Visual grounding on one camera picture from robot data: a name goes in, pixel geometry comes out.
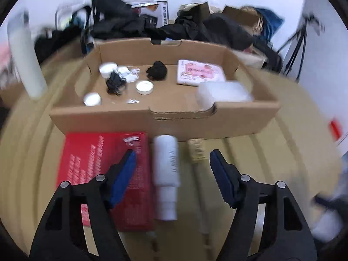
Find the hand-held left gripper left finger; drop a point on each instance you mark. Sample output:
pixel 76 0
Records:
pixel 122 176

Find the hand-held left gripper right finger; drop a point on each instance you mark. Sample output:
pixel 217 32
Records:
pixel 223 176

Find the red cardboard box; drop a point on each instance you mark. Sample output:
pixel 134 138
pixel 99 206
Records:
pixel 89 155

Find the white spray bottle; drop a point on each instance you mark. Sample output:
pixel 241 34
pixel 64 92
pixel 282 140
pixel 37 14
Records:
pixel 166 168

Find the shallow cardboard tray box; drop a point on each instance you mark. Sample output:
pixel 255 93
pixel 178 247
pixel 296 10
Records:
pixel 176 108

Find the clear plastic box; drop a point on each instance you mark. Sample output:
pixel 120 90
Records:
pixel 224 93

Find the white round tin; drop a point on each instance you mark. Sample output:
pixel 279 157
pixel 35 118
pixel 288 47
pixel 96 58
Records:
pixel 144 87
pixel 108 69
pixel 92 99

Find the pink printed tissue packet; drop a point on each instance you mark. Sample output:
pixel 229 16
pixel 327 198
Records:
pixel 199 72

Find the small clear plastic packet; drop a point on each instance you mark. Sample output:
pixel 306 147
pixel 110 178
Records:
pixel 133 74
pixel 133 101

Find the black cloth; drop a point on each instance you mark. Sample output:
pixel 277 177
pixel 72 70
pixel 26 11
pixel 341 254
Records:
pixel 217 30

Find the pile of black jackets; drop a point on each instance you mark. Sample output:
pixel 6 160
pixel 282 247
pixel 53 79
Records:
pixel 117 24

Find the white thermos bottle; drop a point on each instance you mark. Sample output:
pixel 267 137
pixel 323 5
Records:
pixel 25 57

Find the black tripod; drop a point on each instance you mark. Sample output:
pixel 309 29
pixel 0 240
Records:
pixel 301 40

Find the black and blue bag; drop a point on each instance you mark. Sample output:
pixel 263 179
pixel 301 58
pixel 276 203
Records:
pixel 78 24

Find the open cardboard box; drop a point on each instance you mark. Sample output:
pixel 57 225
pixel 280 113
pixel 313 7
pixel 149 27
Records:
pixel 239 12

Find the printed product box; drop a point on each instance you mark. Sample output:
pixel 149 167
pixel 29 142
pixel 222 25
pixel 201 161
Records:
pixel 156 13

